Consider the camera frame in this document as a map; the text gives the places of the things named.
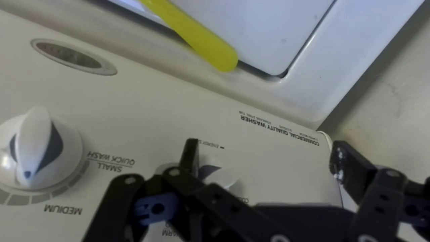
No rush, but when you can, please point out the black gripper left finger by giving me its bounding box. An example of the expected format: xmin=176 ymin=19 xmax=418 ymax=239
xmin=82 ymin=137 xmax=293 ymax=242

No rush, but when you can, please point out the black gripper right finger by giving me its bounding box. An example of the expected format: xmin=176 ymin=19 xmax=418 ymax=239
xmin=328 ymin=140 xmax=430 ymax=242

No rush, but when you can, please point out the white temperature knob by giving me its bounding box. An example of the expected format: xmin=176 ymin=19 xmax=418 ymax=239
xmin=153 ymin=161 xmax=239 ymax=192

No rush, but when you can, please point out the white Amana washing machine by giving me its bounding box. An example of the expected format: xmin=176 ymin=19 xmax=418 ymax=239
xmin=0 ymin=0 xmax=427 ymax=242

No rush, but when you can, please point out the yellow-green plastic spatula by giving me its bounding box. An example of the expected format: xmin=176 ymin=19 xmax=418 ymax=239
xmin=137 ymin=0 xmax=240 ymax=74

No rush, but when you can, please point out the white load size knob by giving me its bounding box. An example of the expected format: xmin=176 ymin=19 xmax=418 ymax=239
xmin=0 ymin=105 xmax=87 ymax=192

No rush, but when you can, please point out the white washer lid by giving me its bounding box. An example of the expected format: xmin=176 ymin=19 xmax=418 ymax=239
xmin=106 ymin=0 xmax=339 ymax=78

